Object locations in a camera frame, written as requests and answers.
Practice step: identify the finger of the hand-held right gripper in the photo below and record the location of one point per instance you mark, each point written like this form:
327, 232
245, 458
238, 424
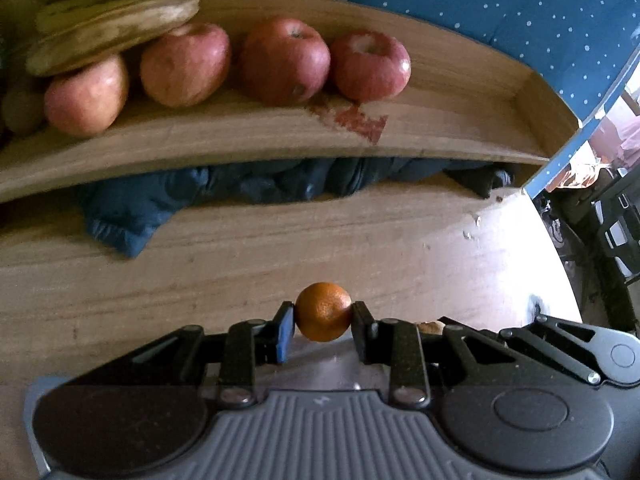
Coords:
555, 347

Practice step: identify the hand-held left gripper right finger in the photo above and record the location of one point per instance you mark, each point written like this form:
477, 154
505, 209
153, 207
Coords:
361, 332

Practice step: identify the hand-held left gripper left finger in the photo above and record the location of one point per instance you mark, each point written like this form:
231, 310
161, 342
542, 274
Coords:
285, 335

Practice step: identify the small orange mandarin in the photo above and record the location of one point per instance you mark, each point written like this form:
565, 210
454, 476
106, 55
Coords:
323, 312

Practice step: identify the metal tray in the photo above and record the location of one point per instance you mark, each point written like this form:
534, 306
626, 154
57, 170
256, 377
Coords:
330, 365

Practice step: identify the black desk grommet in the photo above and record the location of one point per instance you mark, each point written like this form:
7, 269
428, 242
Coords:
537, 306

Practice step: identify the black metal cart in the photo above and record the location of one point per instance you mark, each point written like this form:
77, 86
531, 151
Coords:
610, 240

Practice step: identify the dark blue jacket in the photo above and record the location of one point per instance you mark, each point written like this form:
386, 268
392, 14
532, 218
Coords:
200, 190

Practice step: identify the pink cloth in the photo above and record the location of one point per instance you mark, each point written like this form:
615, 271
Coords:
625, 140

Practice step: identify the wooden shelf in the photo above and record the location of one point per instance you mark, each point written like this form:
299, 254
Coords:
450, 125

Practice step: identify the dark red apple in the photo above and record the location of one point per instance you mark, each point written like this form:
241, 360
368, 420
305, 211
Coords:
285, 60
371, 66

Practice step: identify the pale red apple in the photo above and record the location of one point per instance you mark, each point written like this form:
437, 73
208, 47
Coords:
85, 97
185, 65

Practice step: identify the blue polka dot cloth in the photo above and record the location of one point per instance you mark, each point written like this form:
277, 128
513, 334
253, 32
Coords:
500, 25

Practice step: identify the brown kiwi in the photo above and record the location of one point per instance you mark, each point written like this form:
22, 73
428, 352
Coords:
22, 110

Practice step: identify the bunch of bananas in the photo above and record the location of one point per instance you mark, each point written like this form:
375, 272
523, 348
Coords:
110, 25

